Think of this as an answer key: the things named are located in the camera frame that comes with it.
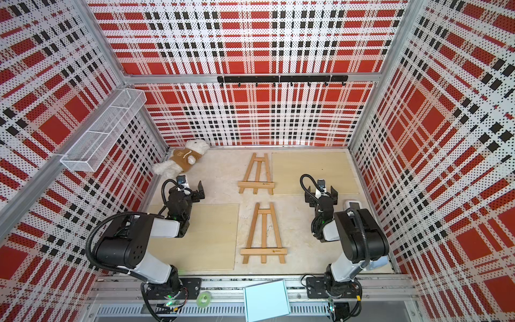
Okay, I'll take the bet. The plywood board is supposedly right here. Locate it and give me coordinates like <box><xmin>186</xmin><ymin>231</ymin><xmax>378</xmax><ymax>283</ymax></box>
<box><xmin>148</xmin><ymin>203</ymin><xmax>240</xmax><ymax>274</ymax></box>
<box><xmin>272</xmin><ymin>151</ymin><xmax>359</xmax><ymax>195</ymax></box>

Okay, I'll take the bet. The wooden easel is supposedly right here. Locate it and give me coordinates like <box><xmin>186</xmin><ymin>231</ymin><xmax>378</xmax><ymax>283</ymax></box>
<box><xmin>237</xmin><ymin>153</ymin><xmax>276</xmax><ymax>195</ymax></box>
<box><xmin>240</xmin><ymin>202</ymin><xmax>288</xmax><ymax>265</ymax></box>

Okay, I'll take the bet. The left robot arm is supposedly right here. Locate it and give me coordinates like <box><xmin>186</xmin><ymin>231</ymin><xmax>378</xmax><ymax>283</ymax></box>
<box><xmin>85</xmin><ymin>175</ymin><xmax>205</xmax><ymax>301</ymax></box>

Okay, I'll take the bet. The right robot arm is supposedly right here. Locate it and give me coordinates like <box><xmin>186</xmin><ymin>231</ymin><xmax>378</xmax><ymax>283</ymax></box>
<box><xmin>299</xmin><ymin>174</ymin><xmax>390</xmax><ymax>299</ymax></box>

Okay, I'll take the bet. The plush toy brown white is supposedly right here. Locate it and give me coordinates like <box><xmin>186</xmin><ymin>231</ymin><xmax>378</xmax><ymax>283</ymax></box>
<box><xmin>153</xmin><ymin>140</ymin><xmax>210</xmax><ymax>179</ymax></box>

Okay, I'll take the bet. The green tape roll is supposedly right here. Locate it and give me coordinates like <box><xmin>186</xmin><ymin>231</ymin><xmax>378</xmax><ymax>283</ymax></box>
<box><xmin>196</xmin><ymin>291</ymin><xmax>212</xmax><ymax>308</ymax></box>

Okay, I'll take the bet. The light blue plate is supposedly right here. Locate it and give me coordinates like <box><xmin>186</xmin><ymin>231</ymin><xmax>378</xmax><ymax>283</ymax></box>
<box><xmin>244</xmin><ymin>280</ymin><xmax>291</xmax><ymax>321</ymax></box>

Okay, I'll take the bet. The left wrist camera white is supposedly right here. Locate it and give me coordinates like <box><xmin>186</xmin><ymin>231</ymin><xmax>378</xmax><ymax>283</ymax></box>
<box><xmin>176</xmin><ymin>175</ymin><xmax>189</xmax><ymax>190</ymax></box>

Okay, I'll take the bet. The black hook rail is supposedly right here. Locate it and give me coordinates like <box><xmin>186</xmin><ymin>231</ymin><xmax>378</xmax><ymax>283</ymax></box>
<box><xmin>217</xmin><ymin>75</ymin><xmax>349</xmax><ymax>85</ymax></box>

